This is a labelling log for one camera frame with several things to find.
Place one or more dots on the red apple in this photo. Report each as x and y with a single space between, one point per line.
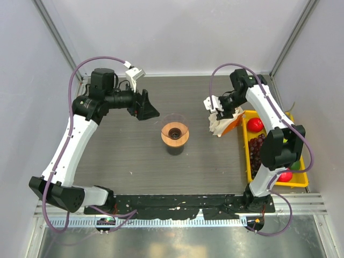
255 125

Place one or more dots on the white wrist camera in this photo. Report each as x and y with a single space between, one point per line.
212 104
133 74

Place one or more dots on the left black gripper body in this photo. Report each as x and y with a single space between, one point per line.
131 109

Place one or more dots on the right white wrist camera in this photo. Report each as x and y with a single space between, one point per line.
212 104

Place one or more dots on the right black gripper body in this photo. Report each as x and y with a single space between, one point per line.
228 104

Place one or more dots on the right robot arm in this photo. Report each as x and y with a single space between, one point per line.
284 141

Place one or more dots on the white coffee filter stack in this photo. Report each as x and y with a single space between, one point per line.
216 127

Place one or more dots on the dark red grape bunch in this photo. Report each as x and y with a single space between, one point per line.
255 145

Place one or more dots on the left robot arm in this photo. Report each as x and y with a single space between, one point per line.
56 184

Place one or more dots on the red pepper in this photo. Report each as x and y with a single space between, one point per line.
285 177

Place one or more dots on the white slotted cable duct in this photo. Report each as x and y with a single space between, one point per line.
138 223

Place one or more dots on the dark green fruit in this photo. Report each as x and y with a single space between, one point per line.
295 166

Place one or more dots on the aluminium frame rail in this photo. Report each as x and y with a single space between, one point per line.
301 203

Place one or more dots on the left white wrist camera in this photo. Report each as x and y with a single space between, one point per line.
133 74

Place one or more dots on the yellow plastic tray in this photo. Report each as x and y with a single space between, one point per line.
298 180

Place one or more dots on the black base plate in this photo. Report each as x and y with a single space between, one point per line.
183 207

